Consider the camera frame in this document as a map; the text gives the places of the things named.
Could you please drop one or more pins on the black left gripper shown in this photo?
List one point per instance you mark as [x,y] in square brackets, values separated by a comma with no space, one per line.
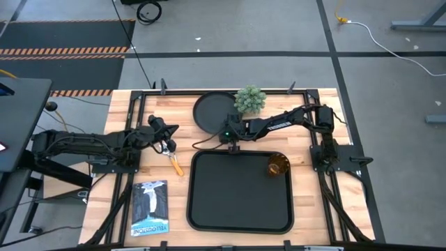
[157,122]

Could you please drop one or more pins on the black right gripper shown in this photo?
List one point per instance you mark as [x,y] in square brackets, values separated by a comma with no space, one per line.
[238,127]

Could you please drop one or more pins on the black round plate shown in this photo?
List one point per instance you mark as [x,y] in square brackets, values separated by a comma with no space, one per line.
[210,111]

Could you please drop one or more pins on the amber glass cup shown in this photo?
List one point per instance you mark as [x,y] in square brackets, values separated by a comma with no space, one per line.
[278,165]

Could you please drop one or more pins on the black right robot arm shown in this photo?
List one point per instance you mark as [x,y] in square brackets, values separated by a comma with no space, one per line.
[278,123]

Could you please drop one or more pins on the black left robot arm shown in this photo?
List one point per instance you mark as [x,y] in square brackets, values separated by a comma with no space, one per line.
[87,143]

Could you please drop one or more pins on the black rectangular tray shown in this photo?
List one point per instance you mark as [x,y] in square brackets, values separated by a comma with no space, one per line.
[230,195]

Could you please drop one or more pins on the green artificial plant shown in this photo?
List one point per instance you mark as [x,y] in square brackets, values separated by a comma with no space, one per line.
[249,100]

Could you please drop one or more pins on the Yellowstone waterfall book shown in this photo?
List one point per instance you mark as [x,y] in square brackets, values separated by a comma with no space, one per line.
[150,209]

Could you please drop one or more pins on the black round knob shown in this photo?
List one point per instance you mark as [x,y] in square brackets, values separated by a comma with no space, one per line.
[51,106]

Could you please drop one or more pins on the black hazard-striped floor mat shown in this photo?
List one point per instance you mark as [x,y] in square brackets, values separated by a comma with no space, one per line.
[66,35]
[62,73]

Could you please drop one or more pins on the black desk top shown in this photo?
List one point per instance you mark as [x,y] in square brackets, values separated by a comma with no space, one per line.
[21,118]

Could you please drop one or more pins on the grey table foot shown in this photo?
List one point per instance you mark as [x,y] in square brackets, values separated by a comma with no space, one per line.
[435,119]

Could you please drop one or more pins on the grey table leg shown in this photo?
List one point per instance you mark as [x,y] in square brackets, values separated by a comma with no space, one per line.
[418,25]

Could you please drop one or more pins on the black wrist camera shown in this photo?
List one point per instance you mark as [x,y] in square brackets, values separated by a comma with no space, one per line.
[226,135]

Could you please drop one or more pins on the black metal table frame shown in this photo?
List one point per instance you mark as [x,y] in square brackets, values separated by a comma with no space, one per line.
[167,92]

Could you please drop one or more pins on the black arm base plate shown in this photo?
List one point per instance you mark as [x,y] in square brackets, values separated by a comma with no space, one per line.
[104,169]
[348,157]

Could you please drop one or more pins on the black desk frame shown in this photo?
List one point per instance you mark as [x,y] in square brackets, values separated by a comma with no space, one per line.
[52,169]

